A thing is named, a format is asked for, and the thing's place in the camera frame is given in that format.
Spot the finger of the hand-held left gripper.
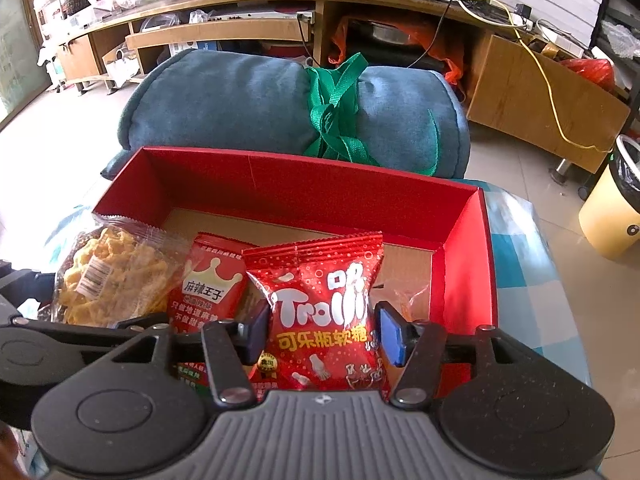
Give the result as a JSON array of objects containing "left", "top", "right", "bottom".
[
  {"left": 0, "top": 260, "right": 44, "bottom": 318},
  {"left": 10, "top": 311, "right": 172, "bottom": 346}
]

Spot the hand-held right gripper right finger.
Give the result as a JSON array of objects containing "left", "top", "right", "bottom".
[{"left": 374, "top": 300, "right": 537, "bottom": 408}]

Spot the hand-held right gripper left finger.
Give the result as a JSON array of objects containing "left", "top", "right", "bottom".
[{"left": 97, "top": 301, "right": 273, "bottom": 408}]

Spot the yellow crispy noodle packet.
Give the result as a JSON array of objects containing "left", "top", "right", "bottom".
[{"left": 50, "top": 212, "right": 188, "bottom": 328}]

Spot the red gummy candy packet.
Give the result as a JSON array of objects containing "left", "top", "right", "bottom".
[{"left": 242, "top": 231, "right": 392, "bottom": 402}]

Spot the red spicy strip packet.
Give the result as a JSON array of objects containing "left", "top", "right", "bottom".
[{"left": 167, "top": 232, "right": 262, "bottom": 401}]

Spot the red cardboard box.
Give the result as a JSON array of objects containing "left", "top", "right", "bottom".
[{"left": 95, "top": 146, "right": 501, "bottom": 396}]

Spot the white paper bag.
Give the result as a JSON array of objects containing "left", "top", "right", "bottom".
[{"left": 102, "top": 47, "right": 141, "bottom": 88}]

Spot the rolled blue blanket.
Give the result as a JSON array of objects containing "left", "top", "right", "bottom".
[{"left": 100, "top": 49, "right": 472, "bottom": 181}]

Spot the yellow trash bin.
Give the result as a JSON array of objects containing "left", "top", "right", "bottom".
[{"left": 579, "top": 135, "right": 640, "bottom": 261}]

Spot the white shelf cart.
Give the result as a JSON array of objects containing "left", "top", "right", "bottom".
[{"left": 32, "top": 0, "right": 91, "bottom": 93}]

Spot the wooden TV cabinet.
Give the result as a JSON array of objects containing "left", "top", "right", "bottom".
[{"left": 55, "top": 0, "right": 632, "bottom": 176}]

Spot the orange plastic bag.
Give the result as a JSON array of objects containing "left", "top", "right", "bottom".
[{"left": 327, "top": 17, "right": 468, "bottom": 86}]

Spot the red plastic bag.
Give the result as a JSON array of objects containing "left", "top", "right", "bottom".
[{"left": 560, "top": 57, "right": 616, "bottom": 91}]

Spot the black storage rack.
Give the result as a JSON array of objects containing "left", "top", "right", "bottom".
[{"left": 590, "top": 0, "right": 640, "bottom": 111}]

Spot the green strap bag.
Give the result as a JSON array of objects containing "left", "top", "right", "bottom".
[{"left": 304, "top": 52, "right": 441, "bottom": 177}]

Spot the yellow cable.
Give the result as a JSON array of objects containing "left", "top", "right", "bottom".
[{"left": 415, "top": 0, "right": 613, "bottom": 153}]

